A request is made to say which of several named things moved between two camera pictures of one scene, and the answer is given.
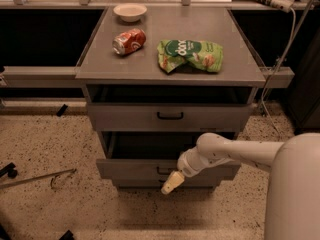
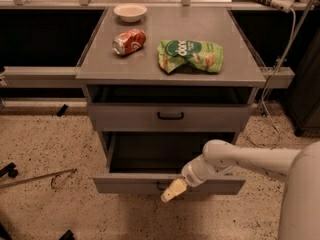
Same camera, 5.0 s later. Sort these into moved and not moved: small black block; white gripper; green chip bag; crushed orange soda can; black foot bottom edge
Moved: white gripper
Not moved: black foot bottom edge; small black block; crushed orange soda can; green chip bag
